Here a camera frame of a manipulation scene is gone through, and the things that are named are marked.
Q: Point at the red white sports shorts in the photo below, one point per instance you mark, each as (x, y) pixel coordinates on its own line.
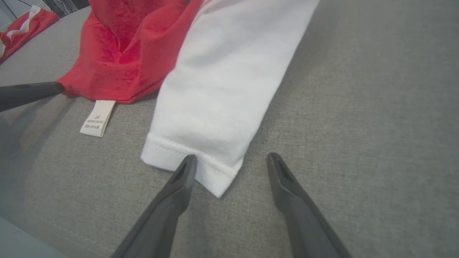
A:
(32, 25)

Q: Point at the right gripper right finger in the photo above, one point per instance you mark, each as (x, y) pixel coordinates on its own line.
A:
(301, 222)

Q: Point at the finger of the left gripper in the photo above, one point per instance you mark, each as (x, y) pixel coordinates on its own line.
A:
(28, 95)

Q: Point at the red white sports jersey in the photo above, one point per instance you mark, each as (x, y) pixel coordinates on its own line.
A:
(222, 89)

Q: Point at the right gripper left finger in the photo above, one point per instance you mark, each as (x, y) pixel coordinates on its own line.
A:
(168, 208)

